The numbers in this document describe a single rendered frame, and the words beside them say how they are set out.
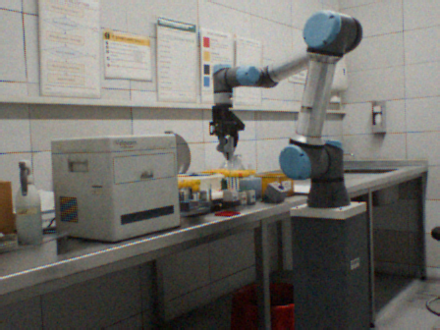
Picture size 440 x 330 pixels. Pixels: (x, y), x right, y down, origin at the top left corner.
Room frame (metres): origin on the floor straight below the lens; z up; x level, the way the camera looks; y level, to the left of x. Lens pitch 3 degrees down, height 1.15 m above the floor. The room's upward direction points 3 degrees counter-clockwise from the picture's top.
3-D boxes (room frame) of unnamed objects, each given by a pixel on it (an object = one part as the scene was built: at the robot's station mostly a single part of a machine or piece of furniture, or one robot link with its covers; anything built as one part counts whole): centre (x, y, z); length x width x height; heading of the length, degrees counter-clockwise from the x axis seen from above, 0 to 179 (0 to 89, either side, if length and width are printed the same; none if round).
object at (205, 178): (2.23, 0.10, 0.94); 0.30 x 0.24 x 0.12; 44
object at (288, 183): (2.27, -0.25, 0.93); 0.13 x 0.13 x 0.10; 49
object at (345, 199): (1.74, -0.38, 0.95); 0.15 x 0.15 x 0.10
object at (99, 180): (1.56, 0.32, 1.03); 0.31 x 0.27 x 0.30; 143
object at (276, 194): (2.08, -0.22, 0.92); 0.13 x 0.07 x 0.08; 53
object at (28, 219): (1.41, 0.55, 1.00); 0.09 x 0.08 x 0.24; 53
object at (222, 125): (1.90, -0.02, 1.22); 0.09 x 0.08 x 0.12; 143
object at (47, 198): (1.74, 0.62, 0.94); 0.22 x 0.12 x 0.13; 147
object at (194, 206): (1.66, 0.12, 0.92); 0.21 x 0.07 x 0.05; 143
